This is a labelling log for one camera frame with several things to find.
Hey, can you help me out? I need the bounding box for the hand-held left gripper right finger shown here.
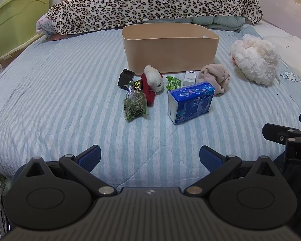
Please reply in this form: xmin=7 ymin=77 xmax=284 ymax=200
xmin=186 ymin=145 xmax=281 ymax=198

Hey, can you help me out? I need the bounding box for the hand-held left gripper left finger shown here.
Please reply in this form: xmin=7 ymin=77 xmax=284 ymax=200
xmin=24 ymin=145 xmax=117 ymax=198

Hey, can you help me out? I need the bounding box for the blue tissue pack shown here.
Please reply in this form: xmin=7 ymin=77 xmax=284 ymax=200
xmin=168 ymin=81 xmax=215 ymax=125

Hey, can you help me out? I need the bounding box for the clear bag of green herbs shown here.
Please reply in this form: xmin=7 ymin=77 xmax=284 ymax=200
xmin=123 ymin=84 xmax=148 ymax=123

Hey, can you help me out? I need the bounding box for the beige fleece cloth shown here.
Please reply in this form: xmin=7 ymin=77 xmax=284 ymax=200
xmin=198 ymin=63 xmax=231 ymax=95

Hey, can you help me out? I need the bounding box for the small white box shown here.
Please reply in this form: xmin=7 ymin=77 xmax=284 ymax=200
xmin=183 ymin=71 xmax=200 ymax=86

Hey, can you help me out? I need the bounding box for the green snack packet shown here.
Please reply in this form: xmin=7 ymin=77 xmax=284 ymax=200
xmin=165 ymin=76 xmax=182 ymax=91

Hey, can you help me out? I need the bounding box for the small black box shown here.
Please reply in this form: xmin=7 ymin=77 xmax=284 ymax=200
xmin=118 ymin=68 xmax=136 ymax=90

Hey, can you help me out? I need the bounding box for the red and white plush toy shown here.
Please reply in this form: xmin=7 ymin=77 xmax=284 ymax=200
xmin=141 ymin=65 xmax=164 ymax=107

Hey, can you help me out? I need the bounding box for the beige plastic storage bin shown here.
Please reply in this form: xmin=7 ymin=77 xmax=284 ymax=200
xmin=122 ymin=22 xmax=220 ymax=72

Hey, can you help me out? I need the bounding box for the blue striped bed cover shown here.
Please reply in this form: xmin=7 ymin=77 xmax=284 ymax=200
xmin=0 ymin=21 xmax=301 ymax=189

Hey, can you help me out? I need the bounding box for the white pillow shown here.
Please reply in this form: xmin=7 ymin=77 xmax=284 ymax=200
xmin=256 ymin=20 xmax=301 ymax=93

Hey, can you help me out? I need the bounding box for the white fluffy plush toy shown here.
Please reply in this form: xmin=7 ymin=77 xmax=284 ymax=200
xmin=230 ymin=34 xmax=280 ymax=86

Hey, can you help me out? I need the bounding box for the grey bag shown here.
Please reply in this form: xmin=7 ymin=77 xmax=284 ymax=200
xmin=0 ymin=176 xmax=14 ymax=239

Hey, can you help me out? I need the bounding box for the light teal quilt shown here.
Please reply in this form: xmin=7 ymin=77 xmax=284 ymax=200
xmin=150 ymin=15 xmax=246 ymax=33

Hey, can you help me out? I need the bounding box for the floral pillow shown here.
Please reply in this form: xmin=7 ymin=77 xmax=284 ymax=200
xmin=35 ymin=14 xmax=56 ymax=37

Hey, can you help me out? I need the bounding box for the green plastic cabinet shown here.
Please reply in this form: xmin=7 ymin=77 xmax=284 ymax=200
xmin=0 ymin=0 xmax=51 ymax=61

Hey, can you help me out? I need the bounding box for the leopard print blanket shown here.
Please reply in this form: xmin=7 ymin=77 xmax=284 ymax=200
xmin=46 ymin=0 xmax=263 ymax=36

